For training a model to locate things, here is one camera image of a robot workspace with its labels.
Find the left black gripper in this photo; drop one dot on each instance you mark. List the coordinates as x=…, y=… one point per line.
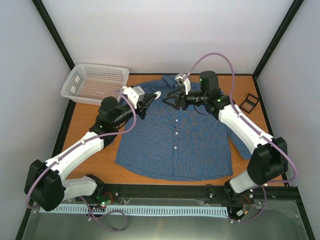
x=142, y=106

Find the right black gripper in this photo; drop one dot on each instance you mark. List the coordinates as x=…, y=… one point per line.
x=180, y=97

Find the gold brooch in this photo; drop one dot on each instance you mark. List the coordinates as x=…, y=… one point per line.
x=158, y=94

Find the blue plaid shirt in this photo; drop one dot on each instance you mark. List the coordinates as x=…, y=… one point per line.
x=178, y=145

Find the white perforated plastic basket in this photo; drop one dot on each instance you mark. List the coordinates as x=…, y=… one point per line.
x=89, y=83

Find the black brooch box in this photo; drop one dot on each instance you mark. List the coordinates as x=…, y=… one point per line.
x=249, y=104

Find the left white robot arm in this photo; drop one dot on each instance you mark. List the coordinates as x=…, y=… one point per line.
x=47, y=184

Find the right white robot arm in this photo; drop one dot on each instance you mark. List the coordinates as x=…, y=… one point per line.
x=269, y=157

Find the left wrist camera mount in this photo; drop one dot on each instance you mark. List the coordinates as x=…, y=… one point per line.
x=134, y=94

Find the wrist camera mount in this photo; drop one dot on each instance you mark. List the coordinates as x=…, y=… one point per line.
x=184, y=82
x=134, y=94

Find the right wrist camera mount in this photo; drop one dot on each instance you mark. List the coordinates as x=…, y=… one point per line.
x=184, y=82

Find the light blue cable duct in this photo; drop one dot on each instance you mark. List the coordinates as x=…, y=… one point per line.
x=143, y=210

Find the left black frame post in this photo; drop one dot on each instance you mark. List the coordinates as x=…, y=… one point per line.
x=48, y=22

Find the black frame post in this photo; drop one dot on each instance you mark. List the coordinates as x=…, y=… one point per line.
x=48, y=22
x=282, y=28

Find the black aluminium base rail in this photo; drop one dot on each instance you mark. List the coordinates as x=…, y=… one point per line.
x=209, y=194

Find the right black frame post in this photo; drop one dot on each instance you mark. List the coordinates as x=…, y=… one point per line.
x=282, y=28

